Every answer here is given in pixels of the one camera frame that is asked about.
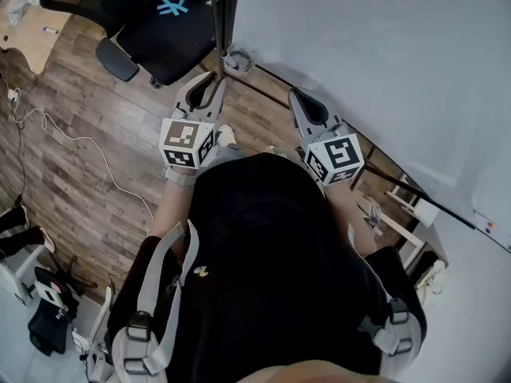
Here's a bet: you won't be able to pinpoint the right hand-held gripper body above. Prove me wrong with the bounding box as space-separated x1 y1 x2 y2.
296 114 365 188

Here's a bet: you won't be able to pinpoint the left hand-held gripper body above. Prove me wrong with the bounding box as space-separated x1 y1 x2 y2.
158 104 223 172

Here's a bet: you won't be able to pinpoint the person's right forearm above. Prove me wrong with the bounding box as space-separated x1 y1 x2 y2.
322 180 379 258

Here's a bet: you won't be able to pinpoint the person's left forearm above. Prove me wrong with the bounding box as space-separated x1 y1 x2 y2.
153 165 200 241

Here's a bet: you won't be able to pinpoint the person's white shoe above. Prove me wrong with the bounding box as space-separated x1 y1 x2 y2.
216 124 236 147

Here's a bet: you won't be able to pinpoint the person's grey trousers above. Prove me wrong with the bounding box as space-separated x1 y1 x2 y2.
197 143 256 175

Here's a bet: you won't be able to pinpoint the grey cloth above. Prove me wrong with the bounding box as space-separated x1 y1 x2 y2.
360 199 383 233

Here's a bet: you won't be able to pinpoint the black office chair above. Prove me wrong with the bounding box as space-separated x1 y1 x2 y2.
38 0 225 90

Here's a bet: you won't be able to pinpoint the white whiteboard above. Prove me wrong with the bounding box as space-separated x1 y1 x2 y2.
230 0 511 253

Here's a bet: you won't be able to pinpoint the black whiteboard stand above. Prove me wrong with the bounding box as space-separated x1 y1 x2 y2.
201 0 256 80

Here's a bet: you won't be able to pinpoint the blue tape cross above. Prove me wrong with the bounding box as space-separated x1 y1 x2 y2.
156 0 188 18

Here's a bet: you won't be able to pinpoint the white wooden stool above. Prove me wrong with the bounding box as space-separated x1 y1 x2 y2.
358 173 441 269

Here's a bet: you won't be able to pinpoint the person's black shirt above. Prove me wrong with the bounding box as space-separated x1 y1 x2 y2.
106 152 427 378

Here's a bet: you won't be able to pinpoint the wooden desk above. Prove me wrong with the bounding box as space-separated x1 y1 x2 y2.
0 0 73 76

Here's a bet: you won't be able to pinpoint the white tag card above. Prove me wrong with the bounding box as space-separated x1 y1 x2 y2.
34 279 65 307

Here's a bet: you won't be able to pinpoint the white power strip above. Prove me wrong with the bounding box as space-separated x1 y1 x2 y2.
70 286 117 383

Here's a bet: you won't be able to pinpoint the black bag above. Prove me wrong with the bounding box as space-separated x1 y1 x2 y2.
26 266 81 357

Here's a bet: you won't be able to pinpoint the white cable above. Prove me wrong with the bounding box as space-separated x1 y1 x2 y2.
14 108 155 221

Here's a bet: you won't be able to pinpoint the black cable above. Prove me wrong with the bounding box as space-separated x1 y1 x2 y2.
0 72 27 209

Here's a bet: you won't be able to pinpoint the grey backpack strap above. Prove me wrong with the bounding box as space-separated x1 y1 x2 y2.
111 218 200 377
347 221 418 357

